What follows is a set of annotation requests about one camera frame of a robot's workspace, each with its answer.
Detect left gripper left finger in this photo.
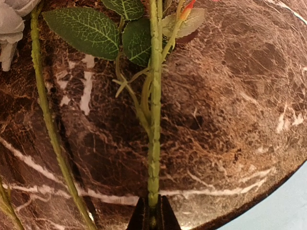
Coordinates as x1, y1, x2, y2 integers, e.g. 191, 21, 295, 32
126, 197, 150, 230

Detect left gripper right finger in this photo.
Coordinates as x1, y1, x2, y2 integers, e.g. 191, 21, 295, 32
157, 195, 181, 230

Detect light blue wrapping paper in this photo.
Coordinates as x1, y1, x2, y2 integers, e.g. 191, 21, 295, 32
220, 163, 307, 230

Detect pink rose stem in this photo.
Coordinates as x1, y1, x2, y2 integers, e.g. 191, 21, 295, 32
43, 0, 205, 208

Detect remaining white rose stems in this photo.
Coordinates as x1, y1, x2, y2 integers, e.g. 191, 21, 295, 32
0, 0, 97, 230

